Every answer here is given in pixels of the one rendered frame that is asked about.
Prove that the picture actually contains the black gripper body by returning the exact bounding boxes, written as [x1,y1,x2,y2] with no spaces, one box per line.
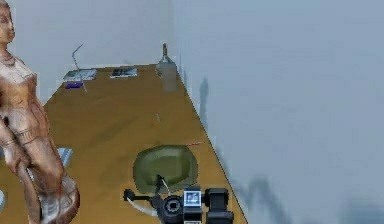
[149,174,185,224]

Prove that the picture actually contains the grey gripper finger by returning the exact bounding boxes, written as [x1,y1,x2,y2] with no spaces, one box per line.
[122,188,153,202]
[126,199,159,218]

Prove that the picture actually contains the green bowl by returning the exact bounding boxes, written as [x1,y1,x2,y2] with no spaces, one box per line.
[132,144,199,195]

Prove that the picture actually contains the brown wooden table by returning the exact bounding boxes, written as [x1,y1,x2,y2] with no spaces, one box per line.
[0,64,250,224]

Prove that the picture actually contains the pale blue flat object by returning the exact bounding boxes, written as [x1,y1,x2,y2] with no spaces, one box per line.
[55,147,74,170]

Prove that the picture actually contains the grey glass bottle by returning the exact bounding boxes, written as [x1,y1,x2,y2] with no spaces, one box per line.
[155,42,179,94]

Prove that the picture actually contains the small blue flat box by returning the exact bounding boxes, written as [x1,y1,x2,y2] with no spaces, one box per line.
[65,81,85,90]

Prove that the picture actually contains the brown wooden figure statue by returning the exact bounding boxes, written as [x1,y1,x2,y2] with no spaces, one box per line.
[0,0,81,224]

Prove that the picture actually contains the thin grey bent rod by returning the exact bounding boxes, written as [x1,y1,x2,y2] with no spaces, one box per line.
[71,43,89,94]

